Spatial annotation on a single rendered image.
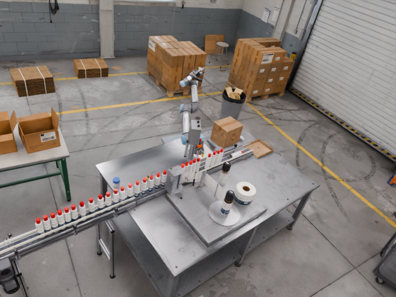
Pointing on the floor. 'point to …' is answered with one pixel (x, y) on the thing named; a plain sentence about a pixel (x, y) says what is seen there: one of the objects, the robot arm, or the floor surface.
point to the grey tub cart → (387, 264)
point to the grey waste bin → (230, 109)
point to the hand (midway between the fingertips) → (204, 69)
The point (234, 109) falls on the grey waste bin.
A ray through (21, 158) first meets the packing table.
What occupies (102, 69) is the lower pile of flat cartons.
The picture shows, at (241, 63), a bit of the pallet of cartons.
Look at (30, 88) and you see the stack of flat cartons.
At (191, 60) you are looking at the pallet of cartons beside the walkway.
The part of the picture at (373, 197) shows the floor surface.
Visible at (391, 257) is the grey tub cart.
